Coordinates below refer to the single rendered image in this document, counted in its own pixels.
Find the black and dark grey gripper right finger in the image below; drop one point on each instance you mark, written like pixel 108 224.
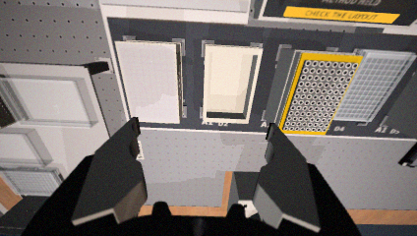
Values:
pixel 292 195

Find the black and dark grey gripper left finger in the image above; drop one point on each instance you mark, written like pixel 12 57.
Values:
pixel 106 188

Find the grey rectangular panel with label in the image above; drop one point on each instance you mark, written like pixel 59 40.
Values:
pixel 414 159

